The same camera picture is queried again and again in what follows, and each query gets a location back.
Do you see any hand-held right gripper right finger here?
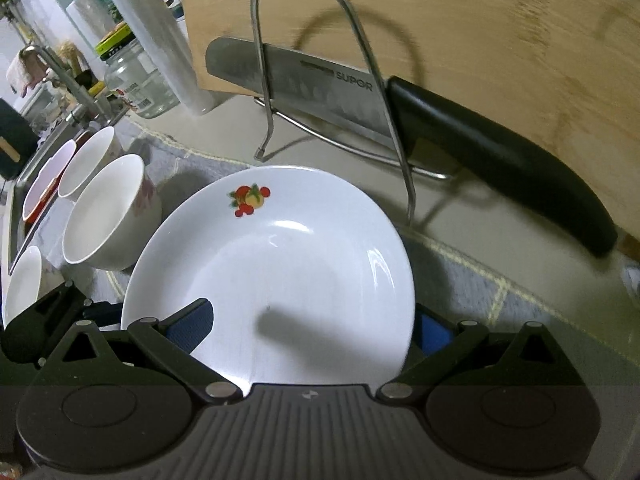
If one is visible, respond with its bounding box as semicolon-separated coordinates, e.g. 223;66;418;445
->
375;304;578;404

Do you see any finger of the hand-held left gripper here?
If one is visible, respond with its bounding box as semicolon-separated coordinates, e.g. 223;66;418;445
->
81;301;124;332

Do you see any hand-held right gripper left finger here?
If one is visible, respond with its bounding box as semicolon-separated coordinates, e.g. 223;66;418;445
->
30;298;240;405

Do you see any white floral bowl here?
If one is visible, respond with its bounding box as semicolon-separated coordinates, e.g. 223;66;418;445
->
2;245;67;331
57;126;126;204
61;153;164;272

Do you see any white fruit-print plate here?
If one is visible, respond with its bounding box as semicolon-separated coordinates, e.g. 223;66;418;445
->
120;165;417;397

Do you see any blue grey checked table mat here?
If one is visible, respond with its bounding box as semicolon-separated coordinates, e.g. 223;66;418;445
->
15;130;640;397

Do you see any red and white colander basket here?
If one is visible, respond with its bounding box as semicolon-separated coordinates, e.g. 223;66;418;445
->
21;139;79;226

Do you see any dark green air fryer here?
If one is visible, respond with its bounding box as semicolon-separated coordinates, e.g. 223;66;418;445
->
0;97;39;181

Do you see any glass jar with green lid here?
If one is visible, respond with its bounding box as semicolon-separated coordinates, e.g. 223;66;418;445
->
95;30;182;120

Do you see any steel faucet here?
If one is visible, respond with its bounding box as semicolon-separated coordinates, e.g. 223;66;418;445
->
20;45;109;127

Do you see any chopstick holder with chopsticks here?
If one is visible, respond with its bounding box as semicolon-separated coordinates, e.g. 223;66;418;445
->
54;39;100;87

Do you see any pink white dishcloth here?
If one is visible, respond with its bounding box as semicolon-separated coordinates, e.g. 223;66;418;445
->
5;50;51;99

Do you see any tall cling film roll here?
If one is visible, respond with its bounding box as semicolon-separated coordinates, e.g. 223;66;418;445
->
82;0;221;117

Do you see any bamboo cutting board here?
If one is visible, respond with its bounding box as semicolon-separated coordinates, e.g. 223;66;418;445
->
172;0;640;262

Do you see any black handled kitchen knife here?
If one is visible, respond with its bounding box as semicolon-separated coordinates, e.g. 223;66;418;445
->
205;36;620;260

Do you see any steel wire rack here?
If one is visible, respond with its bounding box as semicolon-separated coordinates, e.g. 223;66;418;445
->
250;0;452;227

